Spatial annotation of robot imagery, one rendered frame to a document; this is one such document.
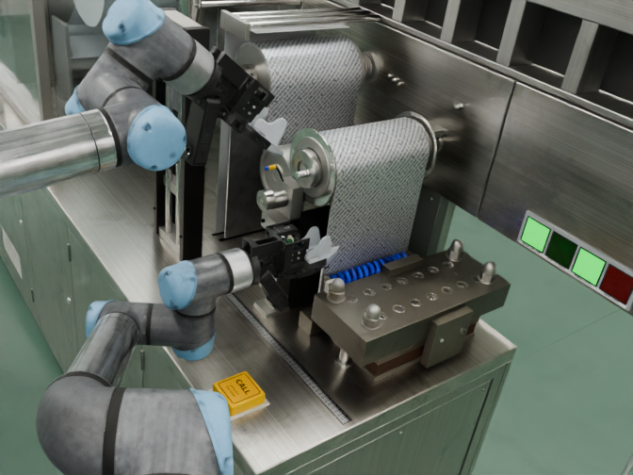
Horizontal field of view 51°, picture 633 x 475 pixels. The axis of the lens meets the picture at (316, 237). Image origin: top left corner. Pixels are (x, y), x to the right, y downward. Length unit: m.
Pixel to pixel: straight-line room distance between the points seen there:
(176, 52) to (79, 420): 0.50
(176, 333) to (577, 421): 1.93
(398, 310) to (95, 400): 0.66
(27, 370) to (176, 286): 1.62
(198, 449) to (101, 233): 0.97
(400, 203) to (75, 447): 0.82
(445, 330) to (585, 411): 1.60
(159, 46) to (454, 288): 0.77
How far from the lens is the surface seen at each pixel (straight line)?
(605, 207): 1.26
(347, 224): 1.32
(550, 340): 3.16
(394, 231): 1.43
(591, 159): 1.26
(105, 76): 0.96
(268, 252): 1.20
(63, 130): 0.84
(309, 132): 1.26
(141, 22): 0.95
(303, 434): 1.22
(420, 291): 1.37
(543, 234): 1.34
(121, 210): 1.80
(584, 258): 1.30
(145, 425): 0.83
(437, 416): 1.46
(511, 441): 2.63
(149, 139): 0.83
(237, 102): 1.06
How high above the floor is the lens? 1.80
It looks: 31 degrees down
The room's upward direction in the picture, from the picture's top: 8 degrees clockwise
